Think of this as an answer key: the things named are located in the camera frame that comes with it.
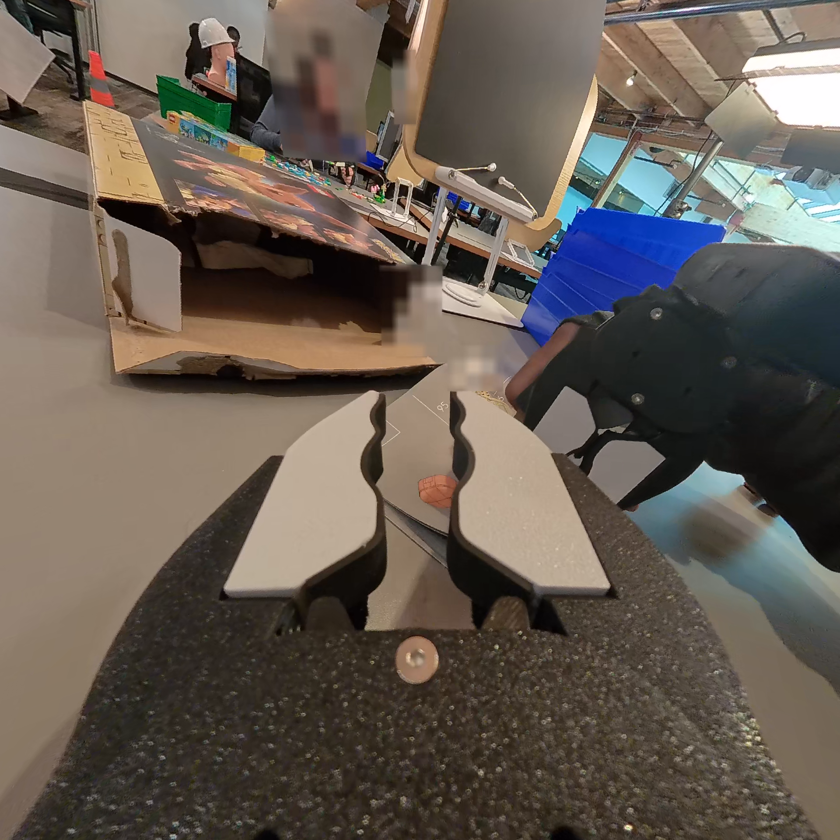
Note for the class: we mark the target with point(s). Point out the colourful printed toy box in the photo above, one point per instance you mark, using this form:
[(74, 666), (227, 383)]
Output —
[(263, 184)]

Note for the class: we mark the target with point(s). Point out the studio light panel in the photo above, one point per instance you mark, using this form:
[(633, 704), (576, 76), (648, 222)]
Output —
[(788, 99)]

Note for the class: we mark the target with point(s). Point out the grey desk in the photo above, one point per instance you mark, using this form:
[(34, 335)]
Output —
[(79, 460)]

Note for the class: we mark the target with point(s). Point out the white metal stand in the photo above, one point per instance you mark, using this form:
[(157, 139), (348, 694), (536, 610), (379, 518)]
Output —
[(479, 197)]

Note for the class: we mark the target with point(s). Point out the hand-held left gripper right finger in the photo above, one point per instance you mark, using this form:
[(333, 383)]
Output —
[(525, 512)]

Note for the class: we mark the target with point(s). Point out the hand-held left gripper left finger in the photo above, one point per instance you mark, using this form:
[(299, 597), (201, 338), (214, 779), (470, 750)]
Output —
[(302, 519)]

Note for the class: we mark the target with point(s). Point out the orange traffic cone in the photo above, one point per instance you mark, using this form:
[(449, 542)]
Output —
[(100, 82)]

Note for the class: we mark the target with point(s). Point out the green plastic crate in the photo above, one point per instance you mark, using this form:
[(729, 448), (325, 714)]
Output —
[(190, 103)]

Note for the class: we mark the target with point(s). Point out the black board with wooden edge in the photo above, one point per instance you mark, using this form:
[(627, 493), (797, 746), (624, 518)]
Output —
[(512, 92)]

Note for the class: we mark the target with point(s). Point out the grey instruction booklet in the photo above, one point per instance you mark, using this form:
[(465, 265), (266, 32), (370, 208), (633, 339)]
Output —
[(420, 446)]

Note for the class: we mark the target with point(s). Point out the person's right hand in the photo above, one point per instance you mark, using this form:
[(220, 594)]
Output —
[(532, 374)]

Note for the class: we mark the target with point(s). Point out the person's right forearm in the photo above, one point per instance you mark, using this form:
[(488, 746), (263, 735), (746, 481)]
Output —
[(775, 341)]

